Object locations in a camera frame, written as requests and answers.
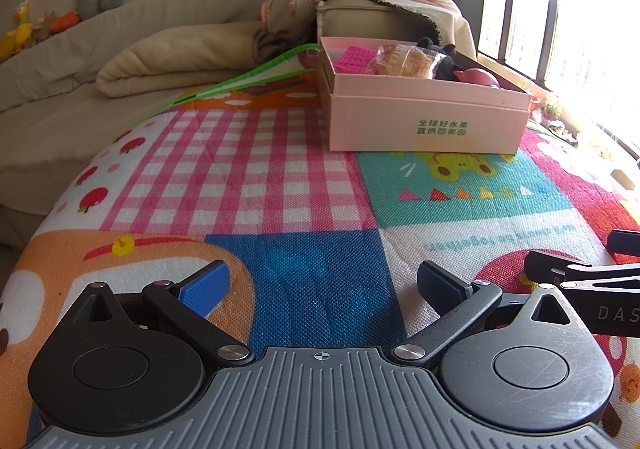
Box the colourful printed play mat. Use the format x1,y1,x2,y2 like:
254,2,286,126
0,43,640,449

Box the brown plush toy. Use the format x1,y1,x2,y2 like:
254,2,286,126
32,12,58,42

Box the pink cardboard box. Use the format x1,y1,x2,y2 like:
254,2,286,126
318,36,532,153

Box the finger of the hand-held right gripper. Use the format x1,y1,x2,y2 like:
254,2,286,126
607,229,640,255
525,250,593,287

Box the beige sofa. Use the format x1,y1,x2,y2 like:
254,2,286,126
0,0,473,250

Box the small green potted plant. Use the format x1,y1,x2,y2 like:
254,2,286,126
531,92,576,130

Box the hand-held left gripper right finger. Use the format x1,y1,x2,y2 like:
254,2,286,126
392,260,591,370

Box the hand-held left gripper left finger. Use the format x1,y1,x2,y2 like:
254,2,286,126
60,260,253,370

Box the black plush toy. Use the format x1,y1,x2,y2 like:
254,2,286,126
417,36,468,81

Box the pink plastic scoop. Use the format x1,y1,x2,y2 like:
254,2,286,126
336,45,381,75

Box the folded beige blanket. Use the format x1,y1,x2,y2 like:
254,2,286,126
96,20,273,97

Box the dark window frame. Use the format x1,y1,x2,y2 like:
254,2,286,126
477,0,640,95

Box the brown bread packet with barcode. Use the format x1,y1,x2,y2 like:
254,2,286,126
372,43,438,80

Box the yellow plush toy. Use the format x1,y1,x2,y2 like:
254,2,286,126
0,0,33,61

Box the pink round toy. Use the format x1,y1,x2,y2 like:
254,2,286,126
452,68,501,90

